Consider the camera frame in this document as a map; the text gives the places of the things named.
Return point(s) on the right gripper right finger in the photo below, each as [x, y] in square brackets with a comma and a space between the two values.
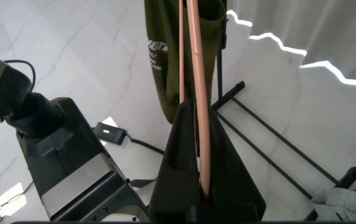
[231, 186]

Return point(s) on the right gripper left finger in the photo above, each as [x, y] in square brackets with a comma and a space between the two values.
[178, 174]

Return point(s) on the pink clothes hanger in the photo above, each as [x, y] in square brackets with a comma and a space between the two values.
[200, 93]

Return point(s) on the green long-sleeved shirt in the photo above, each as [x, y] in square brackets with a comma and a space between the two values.
[165, 77]

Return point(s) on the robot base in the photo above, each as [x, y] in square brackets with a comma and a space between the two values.
[72, 186]

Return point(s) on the black clothes rack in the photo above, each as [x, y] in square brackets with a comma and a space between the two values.
[350, 174]

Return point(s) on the black power adapter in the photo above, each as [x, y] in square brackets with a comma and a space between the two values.
[109, 133]

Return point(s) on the pale grey garment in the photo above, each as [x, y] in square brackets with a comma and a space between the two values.
[349, 202]

